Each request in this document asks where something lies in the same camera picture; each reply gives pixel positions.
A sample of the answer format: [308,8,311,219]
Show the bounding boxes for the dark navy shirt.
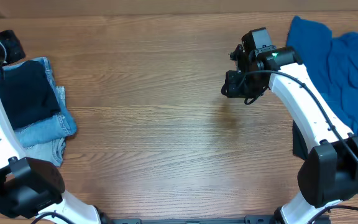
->
[0,60,60,129]

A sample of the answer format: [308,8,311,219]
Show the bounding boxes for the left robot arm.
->
[0,43,112,223]

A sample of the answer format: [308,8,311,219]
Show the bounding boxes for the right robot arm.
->
[221,27,358,224]

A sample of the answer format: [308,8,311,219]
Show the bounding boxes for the folded light blue jeans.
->
[14,57,77,167]

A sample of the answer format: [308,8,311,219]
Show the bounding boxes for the blue crumpled shirt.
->
[287,16,358,134]

